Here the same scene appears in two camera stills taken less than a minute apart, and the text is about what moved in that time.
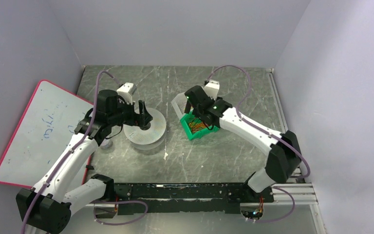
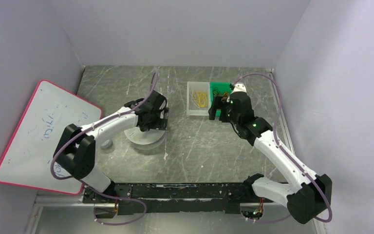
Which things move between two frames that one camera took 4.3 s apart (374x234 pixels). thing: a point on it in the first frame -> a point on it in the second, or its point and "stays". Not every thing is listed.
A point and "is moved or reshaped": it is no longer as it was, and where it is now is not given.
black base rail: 186,198 stays
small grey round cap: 106,144 stays
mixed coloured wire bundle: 196,126 -> 224,95
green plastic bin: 190,117 -> 217,89
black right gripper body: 190,98 -> 218,105
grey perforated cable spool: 149,139 stays
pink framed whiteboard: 45,127 stays
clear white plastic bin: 179,103 is moved or reshaped
